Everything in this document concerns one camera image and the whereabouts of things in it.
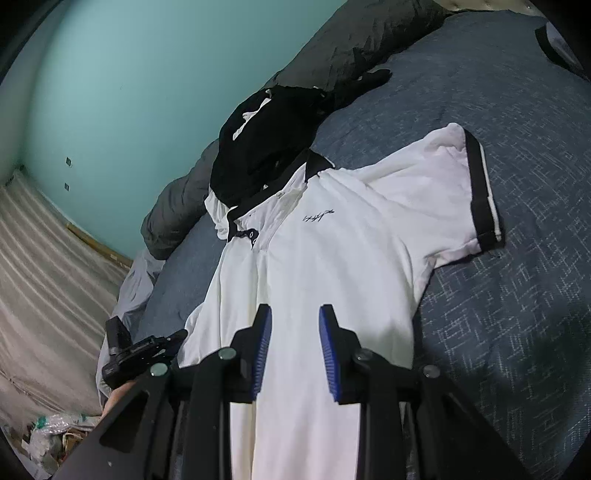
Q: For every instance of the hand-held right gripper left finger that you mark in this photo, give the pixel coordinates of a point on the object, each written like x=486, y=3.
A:
x=259, y=350

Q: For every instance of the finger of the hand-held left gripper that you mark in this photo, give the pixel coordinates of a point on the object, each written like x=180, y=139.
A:
x=173, y=344

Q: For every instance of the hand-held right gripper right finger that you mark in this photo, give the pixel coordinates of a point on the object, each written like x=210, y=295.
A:
x=331, y=355

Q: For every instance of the white polo shirt black trim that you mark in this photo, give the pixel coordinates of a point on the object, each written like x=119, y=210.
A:
x=346, y=240

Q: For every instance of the person's left hand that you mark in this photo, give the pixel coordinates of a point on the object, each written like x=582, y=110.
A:
x=117, y=399

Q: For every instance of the pale grey bed sheet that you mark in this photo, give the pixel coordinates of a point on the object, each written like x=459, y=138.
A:
x=138, y=290

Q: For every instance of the crumpled plastic bags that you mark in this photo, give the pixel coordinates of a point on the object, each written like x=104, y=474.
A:
x=55, y=424

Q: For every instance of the striped beige curtain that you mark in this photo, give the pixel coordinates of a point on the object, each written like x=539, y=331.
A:
x=46, y=277

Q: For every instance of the wooden pole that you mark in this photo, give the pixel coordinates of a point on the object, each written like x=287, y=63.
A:
x=99, y=244

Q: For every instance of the plain white garment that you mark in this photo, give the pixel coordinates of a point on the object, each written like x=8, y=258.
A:
x=214, y=212

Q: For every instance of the bed with blue cover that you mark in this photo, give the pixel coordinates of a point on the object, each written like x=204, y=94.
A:
x=508, y=277

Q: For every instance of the black knit garment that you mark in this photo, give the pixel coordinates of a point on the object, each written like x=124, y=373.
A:
x=376, y=76

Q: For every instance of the rolled dark grey duvet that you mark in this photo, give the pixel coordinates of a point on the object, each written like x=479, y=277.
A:
x=369, y=37

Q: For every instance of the folded grey shirt stack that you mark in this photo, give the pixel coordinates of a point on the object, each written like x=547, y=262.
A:
x=542, y=39

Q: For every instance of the cream tufted headboard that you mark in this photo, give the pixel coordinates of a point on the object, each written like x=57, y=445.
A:
x=489, y=4

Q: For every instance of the folded light grey garment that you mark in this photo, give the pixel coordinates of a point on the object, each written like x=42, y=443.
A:
x=561, y=44

